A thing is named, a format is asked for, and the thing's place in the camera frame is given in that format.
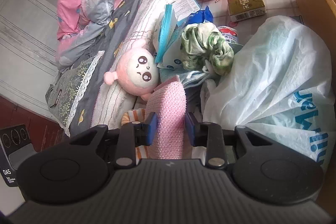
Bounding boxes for pink knitted cloth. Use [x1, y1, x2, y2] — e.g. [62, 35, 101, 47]
[145, 76, 186, 159]

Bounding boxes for orange striped cloth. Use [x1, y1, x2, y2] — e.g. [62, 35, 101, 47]
[121, 108, 158, 161]

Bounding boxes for light blue towel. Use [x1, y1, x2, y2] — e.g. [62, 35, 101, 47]
[159, 68, 219, 89]

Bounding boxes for pink round plush toy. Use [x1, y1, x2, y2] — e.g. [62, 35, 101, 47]
[104, 39, 159, 101]

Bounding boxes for green white scrunched cloth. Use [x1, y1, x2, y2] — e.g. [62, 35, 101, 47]
[181, 22, 234, 76]

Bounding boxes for grey floral pillow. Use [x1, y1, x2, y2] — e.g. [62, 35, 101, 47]
[46, 51, 105, 136]

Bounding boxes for white plastic shopping bag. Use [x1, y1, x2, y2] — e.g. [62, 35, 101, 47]
[202, 16, 335, 169]

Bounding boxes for grey patterned bed sheet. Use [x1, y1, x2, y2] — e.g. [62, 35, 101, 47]
[68, 0, 219, 135]

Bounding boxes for red white small can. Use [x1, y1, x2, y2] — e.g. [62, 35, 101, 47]
[218, 26, 238, 44]

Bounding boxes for blue white tissue pack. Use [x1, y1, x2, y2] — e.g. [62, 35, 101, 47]
[153, 4, 186, 69]

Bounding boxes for dark blue plastic packet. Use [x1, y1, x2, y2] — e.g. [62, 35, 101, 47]
[186, 6, 214, 25]

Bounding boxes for white label flat package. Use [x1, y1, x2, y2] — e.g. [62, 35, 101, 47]
[172, 0, 201, 22]

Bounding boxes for black device with dials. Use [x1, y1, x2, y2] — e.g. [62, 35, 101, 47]
[0, 124, 36, 187]

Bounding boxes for olive green small box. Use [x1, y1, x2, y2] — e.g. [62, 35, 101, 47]
[228, 0, 266, 22]

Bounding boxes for white cabinet door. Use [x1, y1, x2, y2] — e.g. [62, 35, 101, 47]
[1, 0, 58, 120]

